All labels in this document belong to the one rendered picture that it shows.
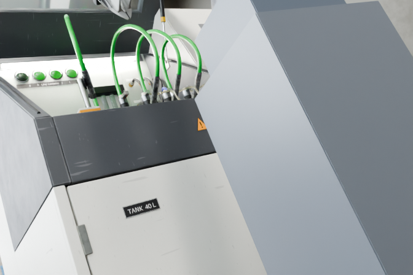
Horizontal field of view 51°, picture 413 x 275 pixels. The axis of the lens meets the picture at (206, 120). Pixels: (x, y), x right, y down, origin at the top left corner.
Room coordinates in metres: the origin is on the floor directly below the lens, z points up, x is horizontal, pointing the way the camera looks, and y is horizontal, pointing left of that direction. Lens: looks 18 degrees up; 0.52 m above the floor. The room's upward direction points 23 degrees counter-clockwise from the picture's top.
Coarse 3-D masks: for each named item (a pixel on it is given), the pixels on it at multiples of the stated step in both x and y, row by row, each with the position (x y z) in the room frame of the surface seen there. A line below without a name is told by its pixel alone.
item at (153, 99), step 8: (128, 24) 1.26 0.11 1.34; (120, 32) 1.31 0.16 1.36; (144, 32) 1.20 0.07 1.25; (112, 40) 1.36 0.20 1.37; (152, 40) 1.19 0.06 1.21; (112, 48) 1.38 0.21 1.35; (152, 48) 1.19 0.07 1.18; (112, 56) 1.40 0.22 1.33; (112, 64) 1.41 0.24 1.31; (112, 72) 1.42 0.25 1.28; (152, 88) 1.25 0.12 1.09; (152, 96) 1.26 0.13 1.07
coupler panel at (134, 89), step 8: (128, 72) 1.61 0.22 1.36; (136, 72) 1.63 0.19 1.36; (144, 72) 1.66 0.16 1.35; (128, 80) 1.60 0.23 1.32; (144, 80) 1.65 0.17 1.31; (152, 80) 1.63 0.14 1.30; (128, 88) 1.60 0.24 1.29; (136, 88) 1.62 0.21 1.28; (136, 96) 1.61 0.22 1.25; (136, 104) 1.60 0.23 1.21
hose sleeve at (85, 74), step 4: (84, 72) 1.10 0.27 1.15; (84, 76) 1.11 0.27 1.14; (88, 76) 1.12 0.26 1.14; (84, 80) 1.13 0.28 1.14; (88, 80) 1.13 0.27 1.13; (88, 84) 1.13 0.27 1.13; (88, 88) 1.14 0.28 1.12; (92, 88) 1.15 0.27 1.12; (88, 92) 1.16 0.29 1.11; (92, 92) 1.16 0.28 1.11
